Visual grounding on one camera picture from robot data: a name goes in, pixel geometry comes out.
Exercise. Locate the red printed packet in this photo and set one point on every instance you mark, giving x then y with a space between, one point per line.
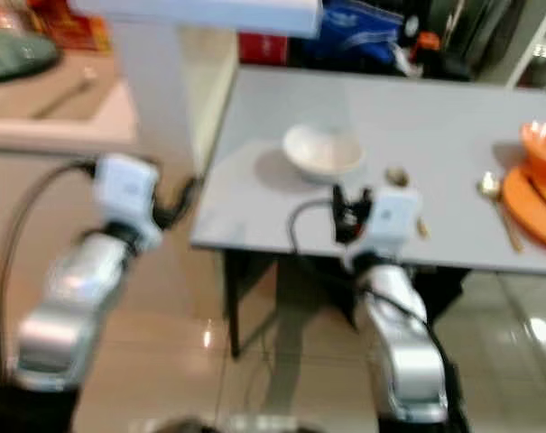
69 25

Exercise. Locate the white ceramic bowl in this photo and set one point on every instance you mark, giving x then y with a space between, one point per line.
323 152

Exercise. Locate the pink counter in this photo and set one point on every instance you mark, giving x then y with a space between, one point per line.
65 126

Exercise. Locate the white shelf board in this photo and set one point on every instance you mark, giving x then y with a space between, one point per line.
200 16

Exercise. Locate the short gold spoon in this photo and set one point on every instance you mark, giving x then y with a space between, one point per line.
397 177

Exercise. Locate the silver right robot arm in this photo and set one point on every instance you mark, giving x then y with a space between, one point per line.
408 352

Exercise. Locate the orange bowl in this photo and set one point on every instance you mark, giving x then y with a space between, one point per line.
543 149

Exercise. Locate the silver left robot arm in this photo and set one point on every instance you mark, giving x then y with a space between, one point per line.
60 298

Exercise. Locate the green plate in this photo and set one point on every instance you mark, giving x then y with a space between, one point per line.
15 54

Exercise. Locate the grey table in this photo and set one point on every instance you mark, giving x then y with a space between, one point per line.
444 108

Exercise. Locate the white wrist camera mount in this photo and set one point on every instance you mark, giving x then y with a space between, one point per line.
393 221
126 194

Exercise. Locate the beige spoon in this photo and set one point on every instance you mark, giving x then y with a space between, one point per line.
67 93

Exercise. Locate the long gold spoon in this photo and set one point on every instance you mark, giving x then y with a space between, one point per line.
489 187

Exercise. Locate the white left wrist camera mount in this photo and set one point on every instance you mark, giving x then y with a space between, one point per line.
126 194

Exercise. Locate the blue bag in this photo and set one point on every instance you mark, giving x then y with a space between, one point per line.
358 32

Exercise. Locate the red box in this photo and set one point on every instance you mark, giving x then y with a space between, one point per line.
262 49

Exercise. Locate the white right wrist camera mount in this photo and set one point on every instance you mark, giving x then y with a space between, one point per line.
393 221

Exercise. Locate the orange plate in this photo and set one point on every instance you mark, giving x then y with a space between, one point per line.
525 212

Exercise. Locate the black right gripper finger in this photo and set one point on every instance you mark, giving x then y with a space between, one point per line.
362 200
340 198

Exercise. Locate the black table leg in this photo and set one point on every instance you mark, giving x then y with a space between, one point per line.
234 302

